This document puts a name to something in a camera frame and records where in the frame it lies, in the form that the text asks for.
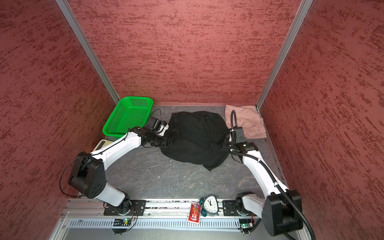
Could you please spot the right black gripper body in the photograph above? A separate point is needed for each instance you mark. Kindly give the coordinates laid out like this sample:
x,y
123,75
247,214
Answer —
x,y
226,146

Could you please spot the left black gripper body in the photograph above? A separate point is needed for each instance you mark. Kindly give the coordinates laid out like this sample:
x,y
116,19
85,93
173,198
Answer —
x,y
158,140

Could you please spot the black shorts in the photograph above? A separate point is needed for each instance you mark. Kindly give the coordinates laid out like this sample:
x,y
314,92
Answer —
x,y
197,138

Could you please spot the pink shorts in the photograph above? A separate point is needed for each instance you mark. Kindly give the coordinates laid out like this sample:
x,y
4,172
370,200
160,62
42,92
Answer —
x,y
249,119

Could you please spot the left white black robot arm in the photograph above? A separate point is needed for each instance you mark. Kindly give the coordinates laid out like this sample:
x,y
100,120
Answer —
x,y
88,172

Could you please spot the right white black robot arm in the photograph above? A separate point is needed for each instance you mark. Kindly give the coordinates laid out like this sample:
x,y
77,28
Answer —
x,y
279,210

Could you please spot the green plastic basket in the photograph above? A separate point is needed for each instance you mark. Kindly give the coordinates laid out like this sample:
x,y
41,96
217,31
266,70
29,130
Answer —
x,y
130,112

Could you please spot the beige yellow calculator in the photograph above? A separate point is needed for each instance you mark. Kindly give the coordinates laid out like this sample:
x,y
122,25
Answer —
x,y
102,144

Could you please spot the white teal alarm clock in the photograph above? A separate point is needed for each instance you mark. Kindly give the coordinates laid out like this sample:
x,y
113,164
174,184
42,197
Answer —
x,y
209,206

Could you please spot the red card packet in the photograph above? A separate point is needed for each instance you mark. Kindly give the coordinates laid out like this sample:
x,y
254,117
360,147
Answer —
x,y
194,213

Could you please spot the right small circuit board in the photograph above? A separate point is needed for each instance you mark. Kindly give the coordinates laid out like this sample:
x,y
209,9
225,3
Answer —
x,y
246,224

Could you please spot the small circuit board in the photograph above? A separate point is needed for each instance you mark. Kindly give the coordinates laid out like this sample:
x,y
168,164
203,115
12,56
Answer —
x,y
246,224
121,223

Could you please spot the left small circuit board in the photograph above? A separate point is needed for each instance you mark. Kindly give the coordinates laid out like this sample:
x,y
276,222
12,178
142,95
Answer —
x,y
121,223

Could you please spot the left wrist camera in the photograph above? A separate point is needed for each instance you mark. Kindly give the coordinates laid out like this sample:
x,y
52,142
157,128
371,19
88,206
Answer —
x,y
156,126

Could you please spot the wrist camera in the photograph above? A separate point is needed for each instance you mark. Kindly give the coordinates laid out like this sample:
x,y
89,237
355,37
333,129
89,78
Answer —
x,y
237,136
156,126

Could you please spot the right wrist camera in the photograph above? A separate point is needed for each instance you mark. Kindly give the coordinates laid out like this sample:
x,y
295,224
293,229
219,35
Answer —
x,y
237,136

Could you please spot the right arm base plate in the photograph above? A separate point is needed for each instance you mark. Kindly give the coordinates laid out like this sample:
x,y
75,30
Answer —
x,y
243,208

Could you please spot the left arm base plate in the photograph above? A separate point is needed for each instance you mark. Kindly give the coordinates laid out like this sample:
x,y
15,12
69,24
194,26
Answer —
x,y
133,207

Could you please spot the aluminium front rail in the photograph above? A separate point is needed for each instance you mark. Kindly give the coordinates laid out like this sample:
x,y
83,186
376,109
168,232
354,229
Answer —
x,y
162,214

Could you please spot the right aluminium corner post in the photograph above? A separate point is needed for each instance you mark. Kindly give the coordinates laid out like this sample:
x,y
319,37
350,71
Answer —
x,y
290,37

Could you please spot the aluminium corner post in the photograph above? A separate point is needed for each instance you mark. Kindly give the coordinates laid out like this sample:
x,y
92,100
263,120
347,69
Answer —
x,y
290,37
79,33

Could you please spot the left aluminium corner post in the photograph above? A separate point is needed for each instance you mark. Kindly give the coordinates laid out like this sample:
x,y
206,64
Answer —
x,y
79,33

